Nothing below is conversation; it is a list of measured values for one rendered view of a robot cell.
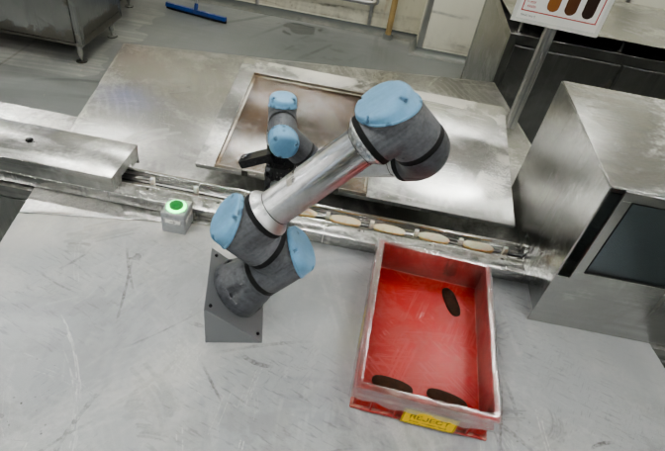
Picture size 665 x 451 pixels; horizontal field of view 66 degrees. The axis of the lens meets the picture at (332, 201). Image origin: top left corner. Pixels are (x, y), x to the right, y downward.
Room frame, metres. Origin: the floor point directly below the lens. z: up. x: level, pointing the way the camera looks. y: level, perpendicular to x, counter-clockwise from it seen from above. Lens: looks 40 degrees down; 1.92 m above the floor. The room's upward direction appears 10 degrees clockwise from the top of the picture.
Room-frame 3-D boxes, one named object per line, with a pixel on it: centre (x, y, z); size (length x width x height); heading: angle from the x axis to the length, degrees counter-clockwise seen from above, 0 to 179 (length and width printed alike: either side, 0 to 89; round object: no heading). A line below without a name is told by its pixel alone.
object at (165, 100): (1.72, 0.10, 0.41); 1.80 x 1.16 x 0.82; 99
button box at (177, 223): (1.06, 0.44, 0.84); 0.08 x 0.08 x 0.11; 89
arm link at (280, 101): (1.18, 0.18, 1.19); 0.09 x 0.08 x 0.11; 12
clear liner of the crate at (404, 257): (0.81, -0.29, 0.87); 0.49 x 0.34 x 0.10; 176
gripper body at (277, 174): (1.18, 0.17, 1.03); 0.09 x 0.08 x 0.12; 89
